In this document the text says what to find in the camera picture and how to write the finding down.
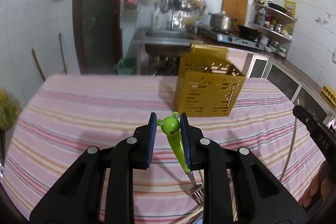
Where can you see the glass door cabinet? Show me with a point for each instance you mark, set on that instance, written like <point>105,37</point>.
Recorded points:
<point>292,81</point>

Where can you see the black wok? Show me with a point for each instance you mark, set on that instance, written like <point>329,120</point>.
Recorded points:
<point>248,33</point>

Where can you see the yellow plastic bag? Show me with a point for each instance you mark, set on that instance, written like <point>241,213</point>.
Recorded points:
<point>9,111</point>

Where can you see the long wooden chopstick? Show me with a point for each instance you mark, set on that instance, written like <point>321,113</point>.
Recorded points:
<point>193,214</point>

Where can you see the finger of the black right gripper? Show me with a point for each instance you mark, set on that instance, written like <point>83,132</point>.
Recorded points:
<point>322,136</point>

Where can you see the corner wall shelf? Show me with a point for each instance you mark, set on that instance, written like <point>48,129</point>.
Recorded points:
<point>275,24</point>

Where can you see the yellow plastic utensil basket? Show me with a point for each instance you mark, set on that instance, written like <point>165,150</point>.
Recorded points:
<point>208,84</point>

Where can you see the hanging utensil rack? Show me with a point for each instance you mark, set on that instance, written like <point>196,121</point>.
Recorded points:
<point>178,13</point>

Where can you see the wooden stick against wall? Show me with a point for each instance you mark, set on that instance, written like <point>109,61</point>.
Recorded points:
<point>36,62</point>

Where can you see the steel kitchen sink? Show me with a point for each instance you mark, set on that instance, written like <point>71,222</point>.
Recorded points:
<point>158,52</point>

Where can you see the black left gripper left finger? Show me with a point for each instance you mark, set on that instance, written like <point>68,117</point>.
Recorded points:
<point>99,177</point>

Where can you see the gas stove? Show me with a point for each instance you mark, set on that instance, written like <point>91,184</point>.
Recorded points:
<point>224,38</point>

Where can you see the rectangular wooden cutting board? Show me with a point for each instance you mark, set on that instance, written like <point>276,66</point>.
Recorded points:
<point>236,9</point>

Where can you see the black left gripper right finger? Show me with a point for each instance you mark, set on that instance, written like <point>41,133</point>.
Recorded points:
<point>238,187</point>

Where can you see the steel cooking pot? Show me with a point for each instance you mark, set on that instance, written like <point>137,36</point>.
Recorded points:
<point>221,21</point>

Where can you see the dark glass door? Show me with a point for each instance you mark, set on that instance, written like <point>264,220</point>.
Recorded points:
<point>97,35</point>

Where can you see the green frog handle fork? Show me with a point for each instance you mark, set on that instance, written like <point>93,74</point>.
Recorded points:
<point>171,127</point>

